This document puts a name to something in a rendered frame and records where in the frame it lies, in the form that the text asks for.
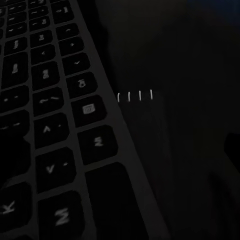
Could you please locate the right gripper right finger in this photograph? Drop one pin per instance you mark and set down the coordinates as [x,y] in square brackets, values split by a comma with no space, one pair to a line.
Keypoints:
[232,149]

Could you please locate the desk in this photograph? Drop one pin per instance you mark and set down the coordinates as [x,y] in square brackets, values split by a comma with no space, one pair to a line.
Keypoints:
[190,51]

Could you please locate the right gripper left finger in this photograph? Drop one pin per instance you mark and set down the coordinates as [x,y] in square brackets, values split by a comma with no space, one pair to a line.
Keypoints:
[12,150]

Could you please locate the keyboard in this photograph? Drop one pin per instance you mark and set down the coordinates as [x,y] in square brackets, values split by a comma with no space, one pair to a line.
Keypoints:
[81,177]

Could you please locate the notebook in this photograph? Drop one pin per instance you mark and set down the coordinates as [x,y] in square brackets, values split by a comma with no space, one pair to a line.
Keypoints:
[145,117]

